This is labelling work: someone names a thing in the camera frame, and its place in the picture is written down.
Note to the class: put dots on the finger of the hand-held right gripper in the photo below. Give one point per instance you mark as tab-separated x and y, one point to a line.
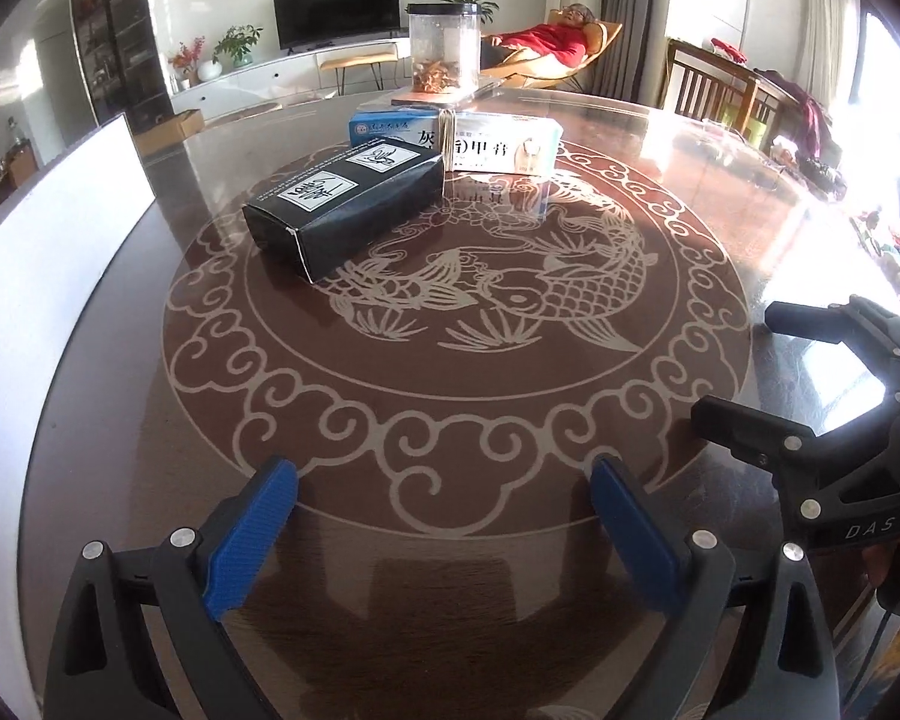
810	321
750	420

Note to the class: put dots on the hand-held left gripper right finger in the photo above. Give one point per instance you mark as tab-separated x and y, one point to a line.
634	532

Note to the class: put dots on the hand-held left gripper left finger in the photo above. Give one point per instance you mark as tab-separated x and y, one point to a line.
251	532

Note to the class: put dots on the brown patterned round desktop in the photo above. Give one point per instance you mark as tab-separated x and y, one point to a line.
457	405

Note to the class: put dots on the dark red garment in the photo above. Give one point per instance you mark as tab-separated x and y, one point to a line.
810	127

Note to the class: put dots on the red cloth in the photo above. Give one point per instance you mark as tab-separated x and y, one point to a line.
727	51

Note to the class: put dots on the white board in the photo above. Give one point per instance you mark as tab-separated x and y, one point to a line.
45	300

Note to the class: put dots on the black box with white labels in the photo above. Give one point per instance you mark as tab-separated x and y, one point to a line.
345	202

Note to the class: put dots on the wooden lounge chair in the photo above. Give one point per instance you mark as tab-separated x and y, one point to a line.
604	41

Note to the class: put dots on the grey curtain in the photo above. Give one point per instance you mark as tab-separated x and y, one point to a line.
634	15

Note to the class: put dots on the cardboard box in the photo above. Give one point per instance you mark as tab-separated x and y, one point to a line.
169	131

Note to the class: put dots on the blue and white medicine box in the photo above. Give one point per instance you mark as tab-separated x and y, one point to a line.
390	127

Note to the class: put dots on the dried brown pieces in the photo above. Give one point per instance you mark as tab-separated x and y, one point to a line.
439	75

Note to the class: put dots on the flat brown packet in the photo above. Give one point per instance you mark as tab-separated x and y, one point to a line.
420	99

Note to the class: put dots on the white television cabinet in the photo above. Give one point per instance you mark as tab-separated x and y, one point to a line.
270	82

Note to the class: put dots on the white vase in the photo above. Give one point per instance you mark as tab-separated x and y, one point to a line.
208	70

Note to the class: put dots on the clear jar with black lid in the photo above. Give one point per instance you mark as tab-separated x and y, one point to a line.
442	34

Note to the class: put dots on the red flowers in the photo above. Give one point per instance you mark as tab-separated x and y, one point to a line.
186	56

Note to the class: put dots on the wooden bench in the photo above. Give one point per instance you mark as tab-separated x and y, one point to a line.
356	56

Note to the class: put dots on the green potted plant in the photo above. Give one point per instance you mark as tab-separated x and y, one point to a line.
238	43

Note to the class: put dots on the dark display cabinet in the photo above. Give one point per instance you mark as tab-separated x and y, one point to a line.
116	22

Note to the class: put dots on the black television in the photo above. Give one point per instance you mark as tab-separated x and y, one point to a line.
337	11

